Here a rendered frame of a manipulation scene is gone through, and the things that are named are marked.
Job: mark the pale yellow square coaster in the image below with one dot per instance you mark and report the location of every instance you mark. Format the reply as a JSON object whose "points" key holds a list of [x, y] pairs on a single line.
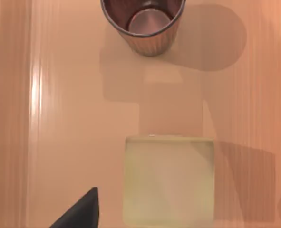
{"points": [[168, 180]]}

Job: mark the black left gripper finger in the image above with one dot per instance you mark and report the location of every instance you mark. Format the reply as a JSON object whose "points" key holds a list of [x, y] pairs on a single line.
{"points": [[84, 211]]}

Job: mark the ribbed metal cup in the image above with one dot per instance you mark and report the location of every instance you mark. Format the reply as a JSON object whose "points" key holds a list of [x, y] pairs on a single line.
{"points": [[145, 26]]}

